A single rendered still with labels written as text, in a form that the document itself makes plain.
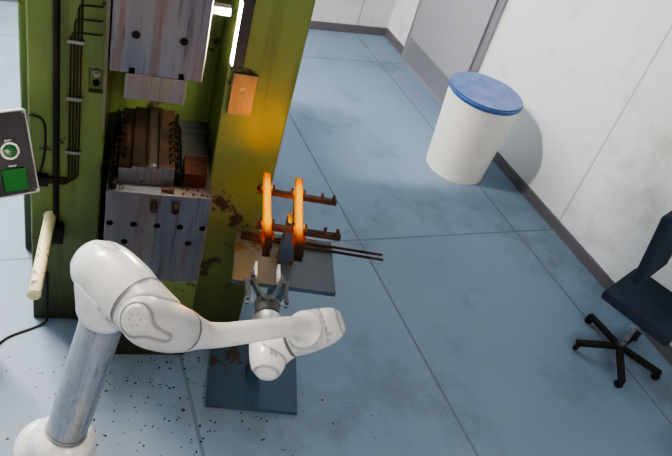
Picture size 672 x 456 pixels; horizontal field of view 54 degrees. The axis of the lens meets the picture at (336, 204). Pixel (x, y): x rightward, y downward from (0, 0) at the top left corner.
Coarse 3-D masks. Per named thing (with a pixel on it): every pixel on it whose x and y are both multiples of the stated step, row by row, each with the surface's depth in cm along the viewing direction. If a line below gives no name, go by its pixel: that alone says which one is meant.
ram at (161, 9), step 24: (120, 0) 204; (144, 0) 206; (168, 0) 207; (192, 0) 208; (120, 24) 209; (144, 24) 210; (168, 24) 212; (192, 24) 213; (120, 48) 214; (144, 48) 215; (168, 48) 217; (192, 48) 218; (144, 72) 221; (168, 72) 222; (192, 72) 224
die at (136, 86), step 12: (132, 72) 221; (132, 84) 222; (144, 84) 223; (156, 84) 224; (168, 84) 225; (180, 84) 226; (132, 96) 225; (144, 96) 226; (156, 96) 227; (168, 96) 228; (180, 96) 229
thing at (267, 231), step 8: (264, 176) 258; (264, 184) 253; (264, 192) 249; (264, 200) 246; (264, 208) 242; (264, 216) 238; (264, 224) 235; (264, 232) 230; (272, 232) 231; (264, 240) 226; (272, 240) 233; (264, 248) 229; (264, 256) 226
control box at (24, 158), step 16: (0, 112) 213; (16, 112) 216; (0, 128) 214; (16, 128) 217; (0, 144) 215; (16, 144) 218; (0, 160) 215; (16, 160) 218; (32, 160) 221; (0, 176) 216; (32, 176) 222; (0, 192) 216; (16, 192) 219; (32, 192) 223
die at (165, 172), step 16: (144, 112) 272; (160, 112) 274; (144, 128) 263; (160, 128) 264; (128, 144) 254; (144, 144) 255; (160, 144) 256; (128, 160) 246; (144, 160) 247; (160, 160) 248; (128, 176) 245; (144, 176) 246; (160, 176) 248
